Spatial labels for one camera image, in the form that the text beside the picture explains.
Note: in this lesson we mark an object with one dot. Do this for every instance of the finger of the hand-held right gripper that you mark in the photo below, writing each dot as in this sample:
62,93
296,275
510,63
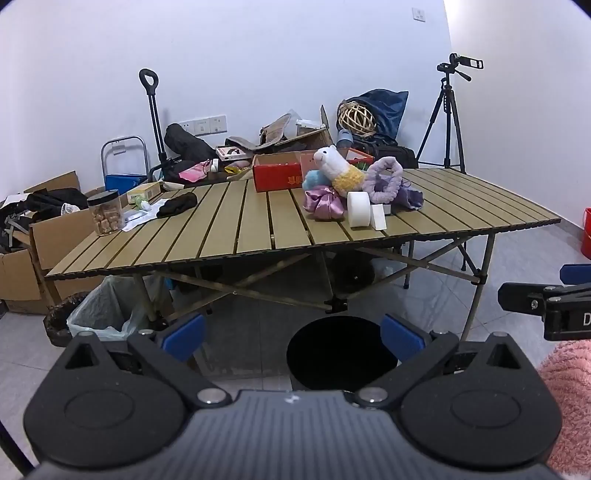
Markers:
521,297
576,273

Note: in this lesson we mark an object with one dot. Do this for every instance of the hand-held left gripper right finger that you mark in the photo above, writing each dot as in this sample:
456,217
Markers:
401,339

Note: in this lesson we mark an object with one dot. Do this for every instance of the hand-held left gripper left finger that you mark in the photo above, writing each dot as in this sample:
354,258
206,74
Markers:
184,337

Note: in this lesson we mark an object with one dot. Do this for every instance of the black round trash bin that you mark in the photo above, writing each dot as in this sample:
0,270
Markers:
337,355

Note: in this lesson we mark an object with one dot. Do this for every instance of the white alpaca plush toy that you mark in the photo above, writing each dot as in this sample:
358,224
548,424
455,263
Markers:
334,164

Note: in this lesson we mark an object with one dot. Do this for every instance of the person's right forearm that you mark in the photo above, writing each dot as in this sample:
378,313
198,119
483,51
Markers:
568,392

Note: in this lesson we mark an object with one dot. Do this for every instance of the red bucket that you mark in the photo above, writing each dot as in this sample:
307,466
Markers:
587,233

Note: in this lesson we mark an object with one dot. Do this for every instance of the folding slatted camping table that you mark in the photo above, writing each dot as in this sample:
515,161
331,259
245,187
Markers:
482,278

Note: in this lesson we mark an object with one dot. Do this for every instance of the black wheel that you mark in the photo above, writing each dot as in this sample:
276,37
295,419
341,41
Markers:
353,277

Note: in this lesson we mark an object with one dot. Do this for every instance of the black bin with white liner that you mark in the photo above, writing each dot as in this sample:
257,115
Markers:
101,314

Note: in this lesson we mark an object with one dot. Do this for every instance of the white printed paper sheet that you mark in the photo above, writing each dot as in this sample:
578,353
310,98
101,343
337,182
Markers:
138,222

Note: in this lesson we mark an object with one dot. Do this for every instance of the small white box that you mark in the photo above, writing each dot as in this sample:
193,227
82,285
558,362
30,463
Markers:
379,217

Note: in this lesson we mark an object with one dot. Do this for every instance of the silver foil blister pack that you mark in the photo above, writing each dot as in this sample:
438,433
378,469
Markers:
134,215

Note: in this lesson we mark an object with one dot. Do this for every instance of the black knit sock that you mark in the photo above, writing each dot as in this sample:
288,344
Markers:
178,204

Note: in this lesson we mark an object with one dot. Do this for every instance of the white tape roll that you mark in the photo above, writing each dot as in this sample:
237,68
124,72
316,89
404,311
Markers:
358,210

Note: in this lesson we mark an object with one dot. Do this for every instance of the green tube white cap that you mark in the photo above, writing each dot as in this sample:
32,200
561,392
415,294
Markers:
138,201

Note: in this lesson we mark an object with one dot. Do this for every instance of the clear snack jar black lid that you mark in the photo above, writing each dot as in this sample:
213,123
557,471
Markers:
106,217

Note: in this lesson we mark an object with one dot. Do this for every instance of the purple fluffy headband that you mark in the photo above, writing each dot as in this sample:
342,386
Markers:
383,191

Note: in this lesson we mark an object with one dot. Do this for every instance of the yellow cardboard packet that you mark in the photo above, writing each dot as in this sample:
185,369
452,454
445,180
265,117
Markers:
145,190

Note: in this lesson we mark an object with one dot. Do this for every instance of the pink satin scrunchie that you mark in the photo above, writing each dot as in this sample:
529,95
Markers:
323,201

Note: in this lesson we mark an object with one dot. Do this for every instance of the large brown cardboard box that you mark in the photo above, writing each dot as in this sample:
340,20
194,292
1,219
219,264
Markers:
60,235

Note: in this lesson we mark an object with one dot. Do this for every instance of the pink plastic packet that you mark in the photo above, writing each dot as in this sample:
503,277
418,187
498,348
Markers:
191,173

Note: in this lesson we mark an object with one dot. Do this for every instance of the blue box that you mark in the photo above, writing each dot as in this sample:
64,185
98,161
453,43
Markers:
122,181

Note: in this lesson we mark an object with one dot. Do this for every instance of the yellow purple snack packet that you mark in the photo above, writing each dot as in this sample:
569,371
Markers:
233,170

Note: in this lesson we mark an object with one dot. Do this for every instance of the small white device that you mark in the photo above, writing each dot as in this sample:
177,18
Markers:
214,165

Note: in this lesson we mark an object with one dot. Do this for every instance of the low brown cardboard box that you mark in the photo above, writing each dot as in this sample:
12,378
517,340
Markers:
18,281

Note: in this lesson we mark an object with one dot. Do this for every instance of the black suitcase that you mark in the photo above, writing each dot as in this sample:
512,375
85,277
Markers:
397,157

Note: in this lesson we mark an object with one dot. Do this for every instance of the light blue plush toy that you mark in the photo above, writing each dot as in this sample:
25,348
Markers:
314,179

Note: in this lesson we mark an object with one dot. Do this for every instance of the red cardboard box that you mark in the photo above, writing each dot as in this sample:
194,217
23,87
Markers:
277,177

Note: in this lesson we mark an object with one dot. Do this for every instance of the small box with picture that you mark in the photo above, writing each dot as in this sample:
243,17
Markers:
231,152

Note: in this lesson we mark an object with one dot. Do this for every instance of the black tripod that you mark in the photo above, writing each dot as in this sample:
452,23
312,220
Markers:
445,120

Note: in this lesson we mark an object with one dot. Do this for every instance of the black fabric bag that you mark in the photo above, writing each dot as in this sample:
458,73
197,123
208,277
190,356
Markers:
184,143

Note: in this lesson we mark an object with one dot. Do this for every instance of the black clothing pile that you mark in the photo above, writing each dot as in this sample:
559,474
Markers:
46,201

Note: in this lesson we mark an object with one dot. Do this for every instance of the brown cardboard box flap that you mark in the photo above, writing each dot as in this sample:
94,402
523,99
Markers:
51,182

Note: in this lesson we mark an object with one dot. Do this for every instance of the blue water bottle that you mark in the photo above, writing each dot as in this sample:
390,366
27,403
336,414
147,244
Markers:
344,138

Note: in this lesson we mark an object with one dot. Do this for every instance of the open brown cardboard box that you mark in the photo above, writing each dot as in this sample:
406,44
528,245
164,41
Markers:
314,138

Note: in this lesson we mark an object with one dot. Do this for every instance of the woven rattan ball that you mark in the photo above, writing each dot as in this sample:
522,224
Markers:
355,120

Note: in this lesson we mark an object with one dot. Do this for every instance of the brown fleece boot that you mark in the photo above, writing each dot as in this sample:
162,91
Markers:
277,129

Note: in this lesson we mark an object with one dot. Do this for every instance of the blue fabric bag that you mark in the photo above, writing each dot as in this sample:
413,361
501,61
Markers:
388,110

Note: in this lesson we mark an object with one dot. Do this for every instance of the white plastic container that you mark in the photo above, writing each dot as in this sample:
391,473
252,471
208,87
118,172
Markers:
308,123

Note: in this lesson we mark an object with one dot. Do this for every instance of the white wall socket panel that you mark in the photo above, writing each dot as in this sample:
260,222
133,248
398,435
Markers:
214,124

